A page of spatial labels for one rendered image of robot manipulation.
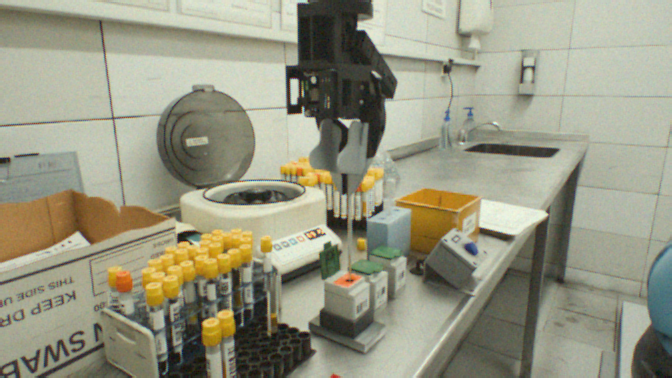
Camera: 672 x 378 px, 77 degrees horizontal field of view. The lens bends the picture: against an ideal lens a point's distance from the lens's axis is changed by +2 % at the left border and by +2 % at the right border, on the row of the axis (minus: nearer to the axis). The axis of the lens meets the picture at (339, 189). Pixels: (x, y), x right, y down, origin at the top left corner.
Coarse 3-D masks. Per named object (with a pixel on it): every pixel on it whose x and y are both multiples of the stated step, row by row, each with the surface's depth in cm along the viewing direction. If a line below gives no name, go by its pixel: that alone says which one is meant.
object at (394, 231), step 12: (384, 216) 74; (396, 216) 74; (408, 216) 77; (372, 228) 72; (384, 228) 71; (396, 228) 73; (408, 228) 78; (372, 240) 72; (384, 240) 71; (396, 240) 74; (408, 240) 79; (408, 252) 80; (408, 264) 76
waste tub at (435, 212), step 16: (416, 192) 92; (432, 192) 94; (448, 192) 91; (416, 208) 82; (432, 208) 80; (448, 208) 92; (464, 208) 79; (480, 208) 88; (416, 224) 83; (432, 224) 81; (448, 224) 79; (464, 224) 81; (416, 240) 84; (432, 240) 82
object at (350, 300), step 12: (336, 276) 56; (348, 276) 56; (360, 276) 56; (324, 288) 55; (336, 288) 54; (348, 288) 53; (360, 288) 54; (324, 300) 55; (336, 300) 54; (348, 300) 53; (360, 300) 54; (336, 312) 55; (348, 312) 53; (360, 312) 54
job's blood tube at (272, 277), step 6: (270, 276) 51; (276, 276) 50; (270, 282) 50; (276, 282) 50; (270, 288) 50; (276, 288) 51; (270, 294) 51; (276, 294) 51; (270, 300) 51; (276, 300) 51; (270, 306) 51; (276, 306) 51; (270, 312) 51; (276, 312) 51; (270, 318) 51; (276, 318) 51; (270, 324) 51; (276, 324) 52; (270, 330) 52; (276, 330) 52; (270, 336) 52
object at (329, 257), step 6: (330, 240) 56; (324, 246) 55; (330, 246) 56; (336, 246) 57; (324, 252) 55; (330, 252) 56; (336, 252) 57; (324, 258) 55; (330, 258) 56; (336, 258) 57; (324, 264) 55; (330, 264) 56; (336, 264) 57; (324, 270) 55; (330, 270) 56; (336, 270) 57; (324, 276) 55; (330, 276) 56
